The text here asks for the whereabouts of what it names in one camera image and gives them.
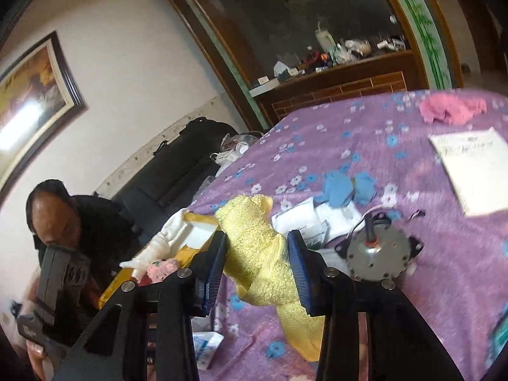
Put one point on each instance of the framed horse painting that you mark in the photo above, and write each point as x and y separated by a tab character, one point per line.
38	98

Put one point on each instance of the dark wooden cabinet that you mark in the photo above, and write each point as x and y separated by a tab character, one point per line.
276	56

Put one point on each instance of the teal tissue pack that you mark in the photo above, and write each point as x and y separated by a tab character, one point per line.
497	340

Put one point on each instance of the white printed pouch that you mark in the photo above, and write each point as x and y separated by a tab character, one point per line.
317	224

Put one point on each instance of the person in black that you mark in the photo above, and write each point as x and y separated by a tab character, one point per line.
91	225

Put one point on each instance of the operator left hand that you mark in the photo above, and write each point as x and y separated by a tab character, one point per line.
36	356

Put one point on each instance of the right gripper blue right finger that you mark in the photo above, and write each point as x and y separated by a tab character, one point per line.
307	267

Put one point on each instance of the clear plastic bag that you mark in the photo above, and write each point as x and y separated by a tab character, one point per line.
232	147

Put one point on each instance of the pink fuzzy sponge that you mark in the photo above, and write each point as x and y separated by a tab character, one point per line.
161	269

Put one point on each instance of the yellow towel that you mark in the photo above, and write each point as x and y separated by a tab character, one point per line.
257	262

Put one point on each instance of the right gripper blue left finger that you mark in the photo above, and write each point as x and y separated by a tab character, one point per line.
208	269

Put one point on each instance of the blue white wipes packet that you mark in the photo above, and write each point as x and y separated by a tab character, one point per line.
206	344

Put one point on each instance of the blue cloth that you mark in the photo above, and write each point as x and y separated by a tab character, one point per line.
339	189

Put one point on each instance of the black sofa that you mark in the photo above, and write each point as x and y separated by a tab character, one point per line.
169	181

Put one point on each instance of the yellow-rimmed white foam box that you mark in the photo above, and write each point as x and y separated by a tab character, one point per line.
196	240

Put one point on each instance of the black electric motor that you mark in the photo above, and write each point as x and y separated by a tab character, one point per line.
375	249

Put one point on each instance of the pink cloth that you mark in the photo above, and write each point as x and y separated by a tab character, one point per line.
451	109

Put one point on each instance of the white paper booklet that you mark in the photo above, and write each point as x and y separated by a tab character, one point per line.
476	164

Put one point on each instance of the purple floral tablecloth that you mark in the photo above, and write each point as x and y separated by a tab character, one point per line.
460	281

